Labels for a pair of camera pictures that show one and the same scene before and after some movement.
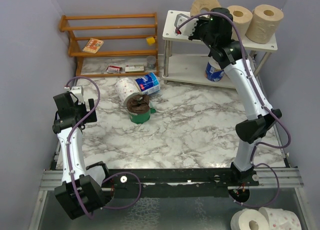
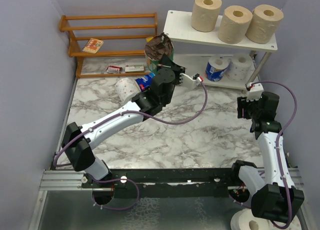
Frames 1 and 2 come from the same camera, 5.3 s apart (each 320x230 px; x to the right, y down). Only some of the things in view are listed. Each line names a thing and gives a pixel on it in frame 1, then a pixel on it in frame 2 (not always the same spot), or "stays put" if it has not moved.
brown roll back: x=242 y=16 stays put
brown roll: x=205 y=1 stays put
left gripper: x=91 y=118 to x=166 y=63
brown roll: x=265 y=21 stays put
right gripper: x=202 y=20 to x=243 y=104
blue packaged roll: x=213 y=72 stays put
